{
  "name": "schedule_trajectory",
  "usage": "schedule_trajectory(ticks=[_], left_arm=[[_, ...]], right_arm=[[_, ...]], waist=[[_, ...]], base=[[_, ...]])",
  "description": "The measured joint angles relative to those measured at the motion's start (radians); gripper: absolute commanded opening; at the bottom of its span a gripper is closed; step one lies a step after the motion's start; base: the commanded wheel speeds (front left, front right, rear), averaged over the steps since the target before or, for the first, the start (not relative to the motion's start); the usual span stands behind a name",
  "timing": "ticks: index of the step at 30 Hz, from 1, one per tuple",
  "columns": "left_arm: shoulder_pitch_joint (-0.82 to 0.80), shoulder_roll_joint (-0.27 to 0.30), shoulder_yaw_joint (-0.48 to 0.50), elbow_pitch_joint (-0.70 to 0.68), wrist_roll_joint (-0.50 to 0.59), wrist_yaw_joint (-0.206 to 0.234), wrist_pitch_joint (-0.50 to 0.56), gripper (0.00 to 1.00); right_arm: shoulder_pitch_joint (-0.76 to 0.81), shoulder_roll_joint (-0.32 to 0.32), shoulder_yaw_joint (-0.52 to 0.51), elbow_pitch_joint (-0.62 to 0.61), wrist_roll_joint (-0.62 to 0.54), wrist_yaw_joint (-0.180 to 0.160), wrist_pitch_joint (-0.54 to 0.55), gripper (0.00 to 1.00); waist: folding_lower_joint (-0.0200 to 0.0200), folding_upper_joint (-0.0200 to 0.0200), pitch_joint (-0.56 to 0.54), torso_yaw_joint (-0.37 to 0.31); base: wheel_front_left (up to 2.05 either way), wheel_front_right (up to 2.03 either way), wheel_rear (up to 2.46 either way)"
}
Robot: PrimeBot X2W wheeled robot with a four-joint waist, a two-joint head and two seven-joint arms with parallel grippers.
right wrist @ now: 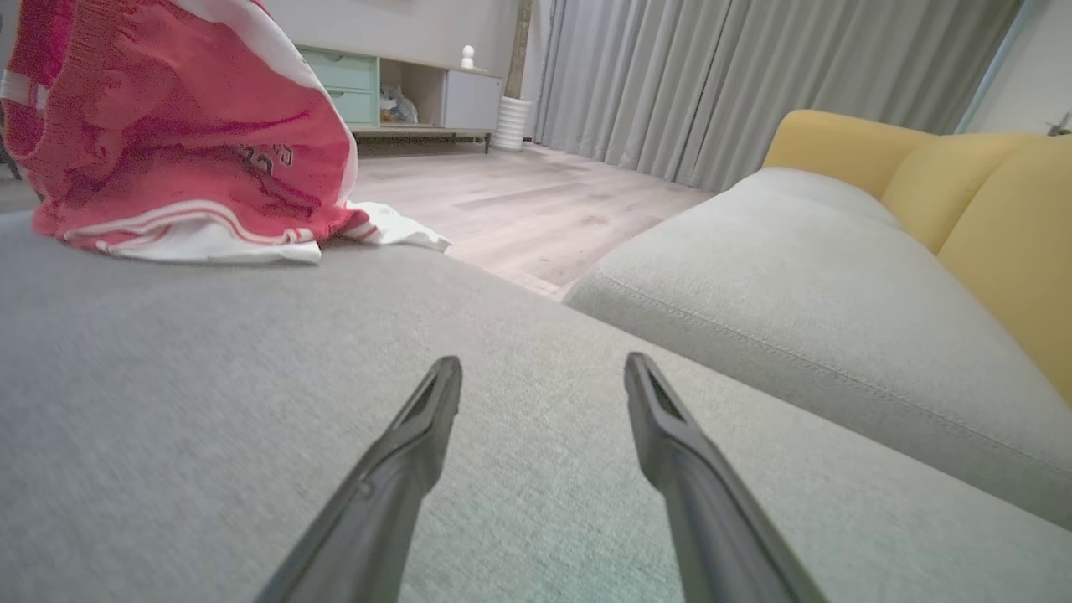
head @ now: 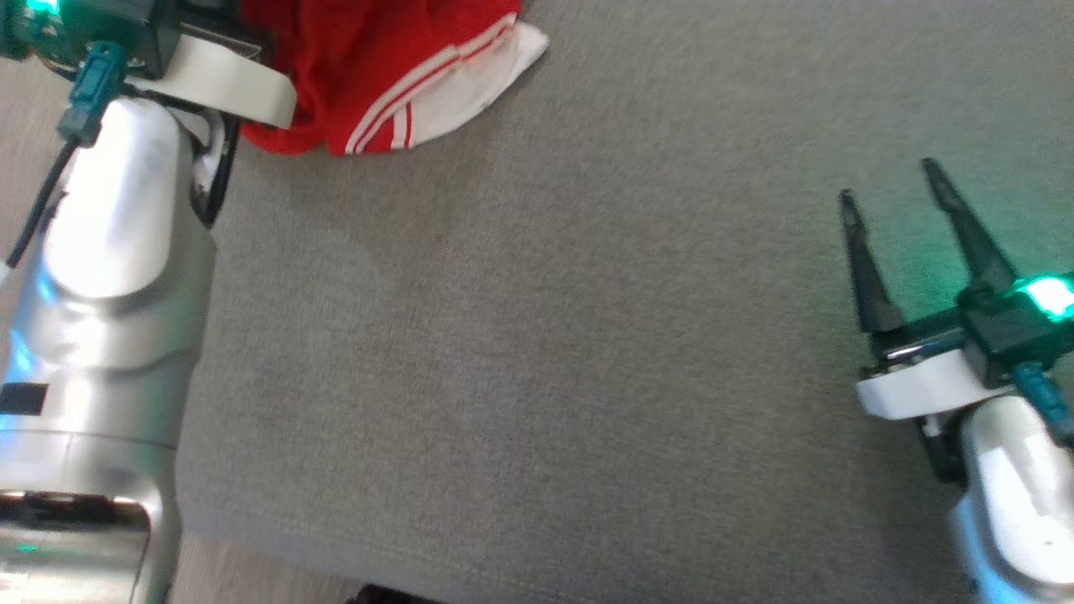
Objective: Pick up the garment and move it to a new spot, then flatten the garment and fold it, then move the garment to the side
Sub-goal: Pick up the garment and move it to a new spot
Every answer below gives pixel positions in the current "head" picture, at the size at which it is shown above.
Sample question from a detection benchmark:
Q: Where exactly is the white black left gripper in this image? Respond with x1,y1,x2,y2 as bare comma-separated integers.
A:
126,17,297,129

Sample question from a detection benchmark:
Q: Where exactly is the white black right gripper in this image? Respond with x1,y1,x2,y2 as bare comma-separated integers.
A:
838,158,1019,421

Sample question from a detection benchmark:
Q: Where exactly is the red white striped garment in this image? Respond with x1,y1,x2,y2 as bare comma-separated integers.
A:
239,0,550,158

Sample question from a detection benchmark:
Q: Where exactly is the grey fabric sofa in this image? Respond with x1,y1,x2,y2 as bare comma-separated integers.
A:
159,0,1074,604

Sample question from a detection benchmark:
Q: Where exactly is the left black cable teal plug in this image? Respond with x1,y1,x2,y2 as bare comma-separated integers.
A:
0,42,128,290

